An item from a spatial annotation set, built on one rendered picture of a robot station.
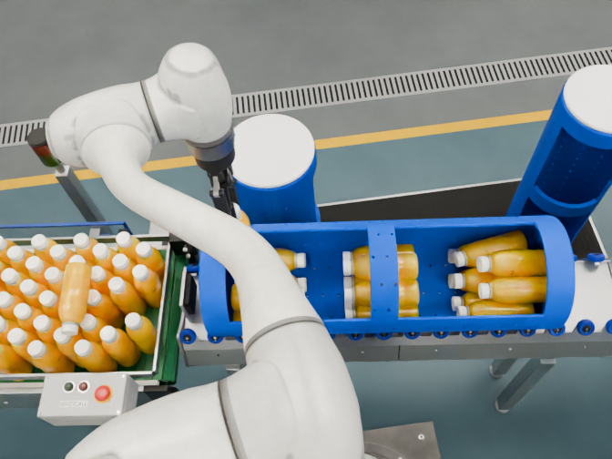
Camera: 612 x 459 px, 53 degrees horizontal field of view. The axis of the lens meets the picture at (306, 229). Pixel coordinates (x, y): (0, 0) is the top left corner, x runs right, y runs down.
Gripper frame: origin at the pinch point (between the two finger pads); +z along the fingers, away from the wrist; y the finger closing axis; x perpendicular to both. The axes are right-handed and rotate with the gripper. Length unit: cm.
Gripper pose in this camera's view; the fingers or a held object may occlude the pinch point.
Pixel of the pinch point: (229, 205)
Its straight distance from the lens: 128.7
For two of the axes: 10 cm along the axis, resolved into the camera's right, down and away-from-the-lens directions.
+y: 0.0, -8.6, 5.1
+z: 0.4, 5.1, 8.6
